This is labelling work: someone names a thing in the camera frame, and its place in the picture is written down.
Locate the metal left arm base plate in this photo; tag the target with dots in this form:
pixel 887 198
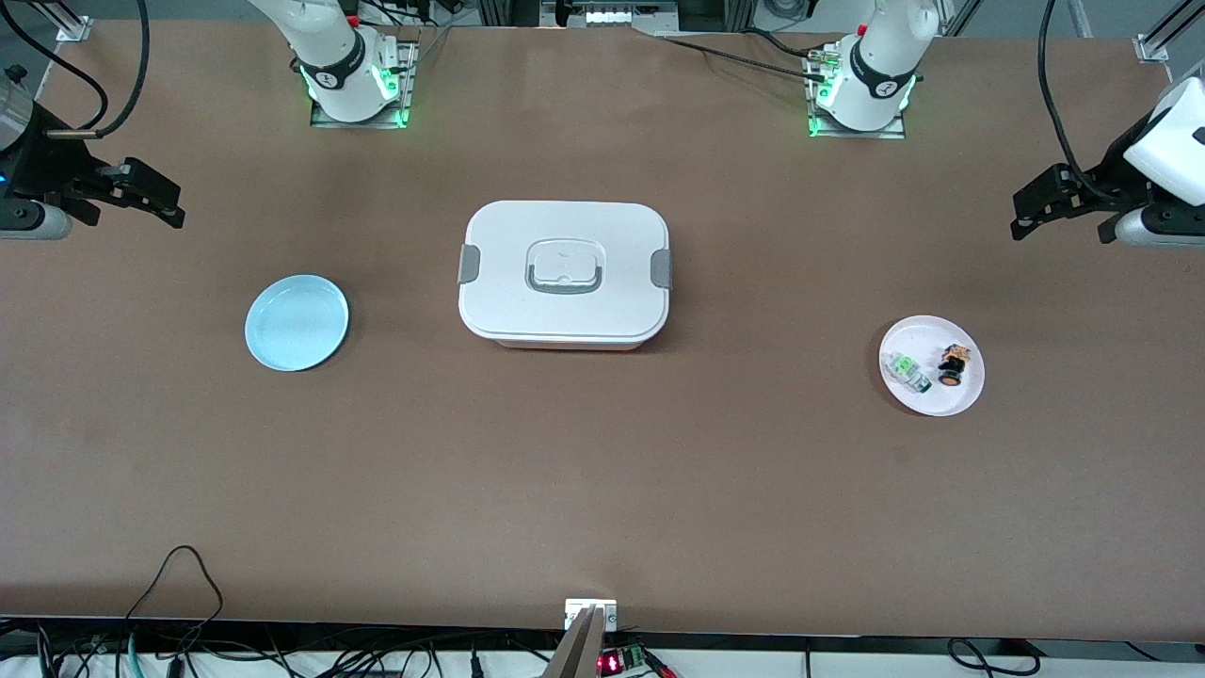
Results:
pixel 894 132

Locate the white lunch box grey clips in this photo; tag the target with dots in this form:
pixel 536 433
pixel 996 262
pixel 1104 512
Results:
pixel 565 311

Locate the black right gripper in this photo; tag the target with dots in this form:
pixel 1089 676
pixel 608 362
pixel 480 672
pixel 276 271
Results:
pixel 42 162

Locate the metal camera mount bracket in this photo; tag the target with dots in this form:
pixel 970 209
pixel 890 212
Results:
pixel 588 617

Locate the pale pink round plate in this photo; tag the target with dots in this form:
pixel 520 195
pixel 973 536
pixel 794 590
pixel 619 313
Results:
pixel 927 400

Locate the light blue round plate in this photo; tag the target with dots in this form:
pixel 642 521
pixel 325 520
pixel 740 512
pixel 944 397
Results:
pixel 297 323

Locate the aluminium frame corner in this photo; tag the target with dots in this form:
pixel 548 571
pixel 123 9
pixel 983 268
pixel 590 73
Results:
pixel 1158 42
pixel 73 28

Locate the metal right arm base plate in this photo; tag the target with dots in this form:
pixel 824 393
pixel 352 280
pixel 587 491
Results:
pixel 407 85

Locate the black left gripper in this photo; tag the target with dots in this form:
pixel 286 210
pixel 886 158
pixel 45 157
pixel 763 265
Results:
pixel 1111 179

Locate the red display electronics module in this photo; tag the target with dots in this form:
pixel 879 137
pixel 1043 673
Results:
pixel 617 662

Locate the green push button switch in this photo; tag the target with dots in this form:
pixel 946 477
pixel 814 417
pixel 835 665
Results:
pixel 909 372

